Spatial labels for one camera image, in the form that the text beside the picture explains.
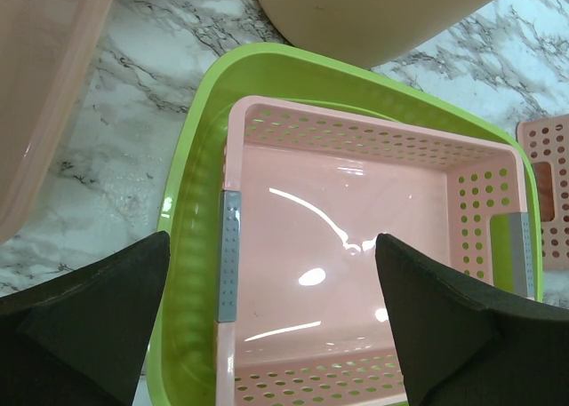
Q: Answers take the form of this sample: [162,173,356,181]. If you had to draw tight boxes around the translucent pink storage box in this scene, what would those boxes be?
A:
[1,0,113,242]

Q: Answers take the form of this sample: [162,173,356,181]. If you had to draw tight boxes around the pink perforated basket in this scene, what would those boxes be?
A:
[216,96,536,405]
[517,115,568,271]

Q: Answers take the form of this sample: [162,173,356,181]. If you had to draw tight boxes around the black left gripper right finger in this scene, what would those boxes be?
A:
[375,234,568,405]

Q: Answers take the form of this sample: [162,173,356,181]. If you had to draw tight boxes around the orange plastic bucket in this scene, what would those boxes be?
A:
[258,0,492,68]

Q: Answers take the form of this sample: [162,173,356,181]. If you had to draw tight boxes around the green plastic tray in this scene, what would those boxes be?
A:
[146,44,543,405]

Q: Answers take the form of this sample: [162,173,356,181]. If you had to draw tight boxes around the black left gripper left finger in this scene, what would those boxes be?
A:
[1,231,170,405]

